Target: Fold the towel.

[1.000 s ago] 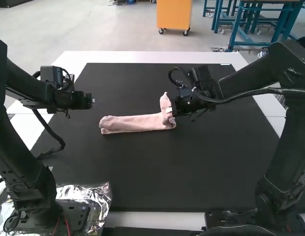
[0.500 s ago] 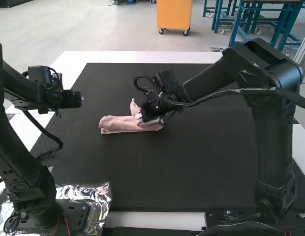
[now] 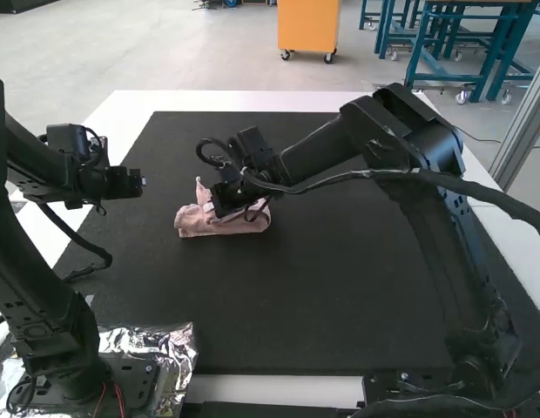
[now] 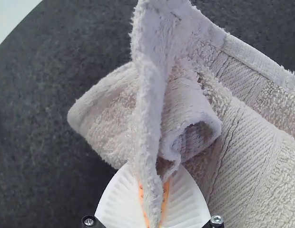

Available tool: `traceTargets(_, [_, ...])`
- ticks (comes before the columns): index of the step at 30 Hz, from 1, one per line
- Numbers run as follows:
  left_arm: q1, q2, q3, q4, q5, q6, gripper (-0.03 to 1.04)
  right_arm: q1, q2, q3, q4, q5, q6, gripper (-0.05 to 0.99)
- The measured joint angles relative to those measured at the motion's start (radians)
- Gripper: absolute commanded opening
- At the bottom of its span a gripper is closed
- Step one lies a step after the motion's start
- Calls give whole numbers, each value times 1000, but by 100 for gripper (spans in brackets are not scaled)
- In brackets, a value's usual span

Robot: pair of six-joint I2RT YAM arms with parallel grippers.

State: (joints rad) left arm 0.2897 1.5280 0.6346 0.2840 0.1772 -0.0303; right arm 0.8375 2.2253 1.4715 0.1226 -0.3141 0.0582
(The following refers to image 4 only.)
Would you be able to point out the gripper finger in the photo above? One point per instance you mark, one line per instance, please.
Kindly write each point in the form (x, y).
(119, 204)
(185, 206)

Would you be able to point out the pale towel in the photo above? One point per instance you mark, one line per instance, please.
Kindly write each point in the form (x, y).
(245, 154)

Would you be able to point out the black mat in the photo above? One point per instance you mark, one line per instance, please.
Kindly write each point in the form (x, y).
(42, 107)

